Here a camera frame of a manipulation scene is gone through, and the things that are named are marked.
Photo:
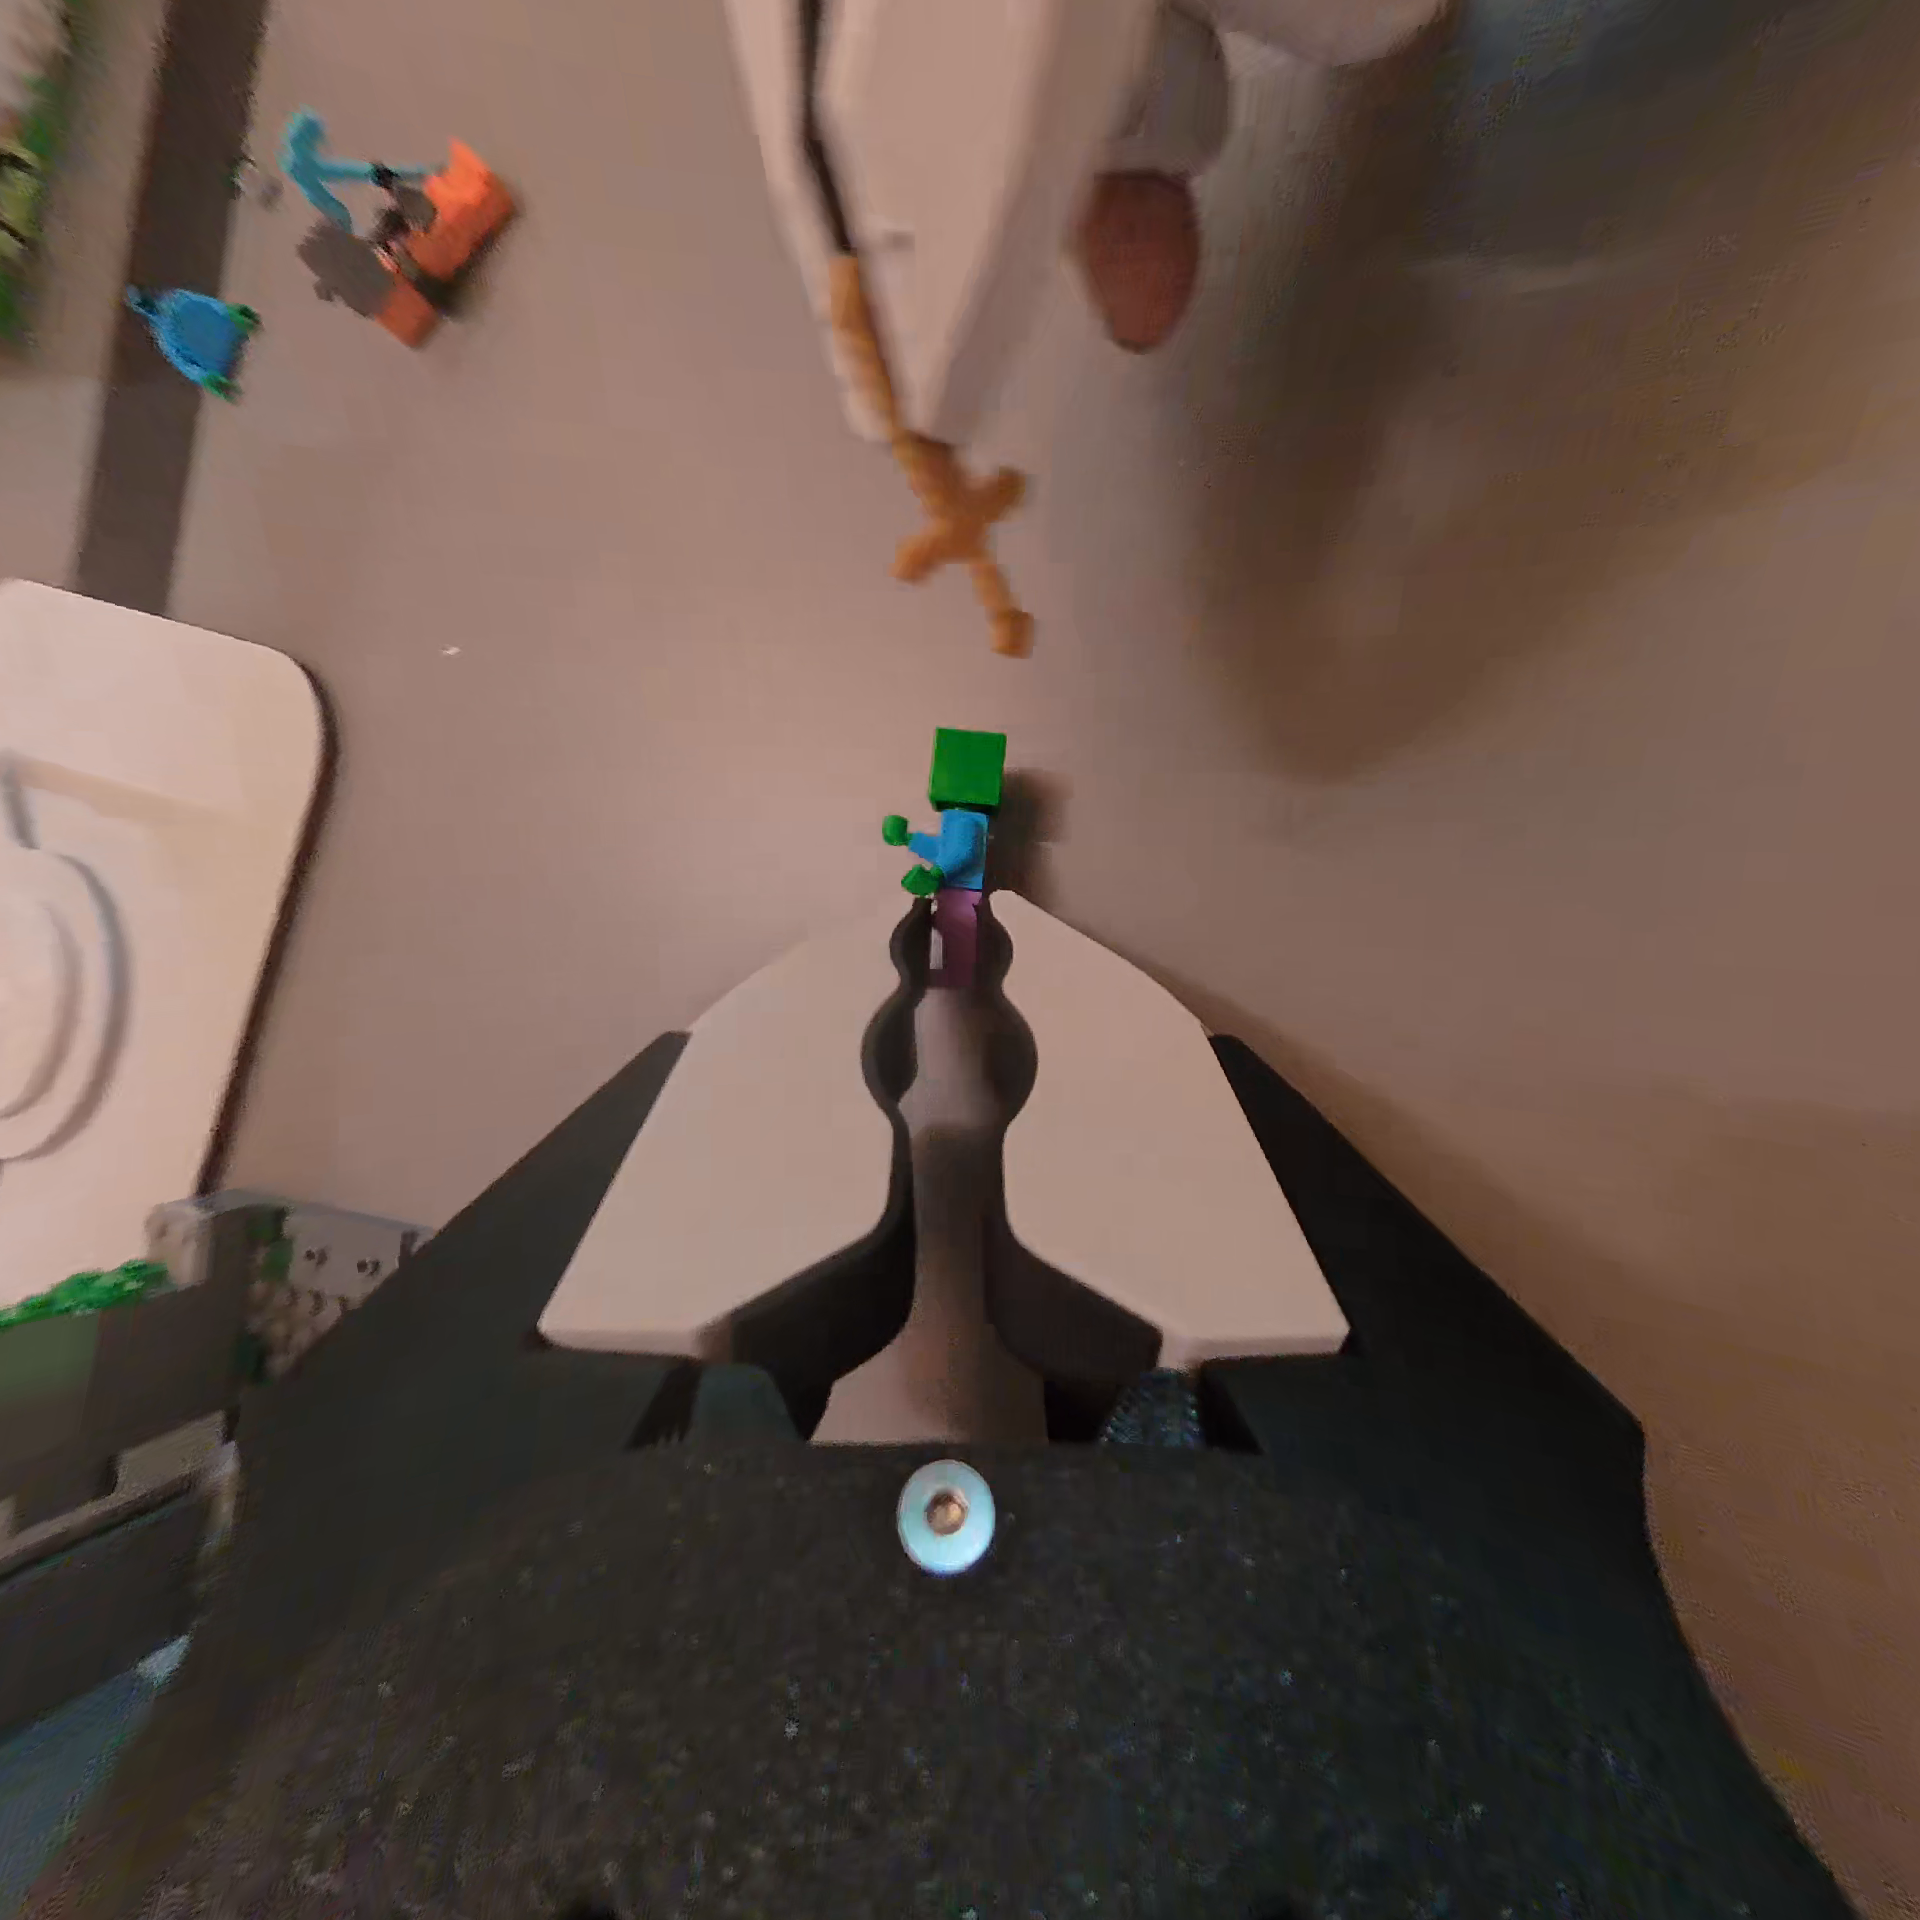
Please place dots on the small orange brick figure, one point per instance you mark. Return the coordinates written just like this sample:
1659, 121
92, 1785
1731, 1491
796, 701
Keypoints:
441, 241

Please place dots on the green cube brick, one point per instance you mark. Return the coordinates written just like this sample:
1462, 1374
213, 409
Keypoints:
968, 765

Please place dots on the person's right hand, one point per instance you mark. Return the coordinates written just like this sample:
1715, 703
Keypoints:
1141, 255

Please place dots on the small purple brick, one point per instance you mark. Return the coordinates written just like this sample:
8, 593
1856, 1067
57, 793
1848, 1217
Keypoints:
955, 932

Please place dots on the grey desk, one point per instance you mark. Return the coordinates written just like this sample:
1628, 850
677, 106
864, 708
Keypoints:
1424, 975

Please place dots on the green toy box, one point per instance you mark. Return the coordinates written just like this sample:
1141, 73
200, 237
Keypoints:
22, 182

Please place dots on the small grey brick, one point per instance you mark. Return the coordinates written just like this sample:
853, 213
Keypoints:
259, 183

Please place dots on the blue toy figure torso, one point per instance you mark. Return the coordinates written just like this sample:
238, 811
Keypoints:
195, 340
955, 850

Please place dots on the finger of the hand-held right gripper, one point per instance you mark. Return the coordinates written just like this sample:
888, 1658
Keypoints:
779, 150
990, 182

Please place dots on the grey brick building model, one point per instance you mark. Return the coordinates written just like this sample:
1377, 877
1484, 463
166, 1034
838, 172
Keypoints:
90, 1382

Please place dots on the gold toy sword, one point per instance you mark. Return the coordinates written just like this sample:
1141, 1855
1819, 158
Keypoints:
961, 525

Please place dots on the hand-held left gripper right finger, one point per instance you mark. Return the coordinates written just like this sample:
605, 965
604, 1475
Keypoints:
1184, 1186

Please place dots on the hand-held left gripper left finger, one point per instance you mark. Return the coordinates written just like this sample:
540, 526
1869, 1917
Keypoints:
721, 1186

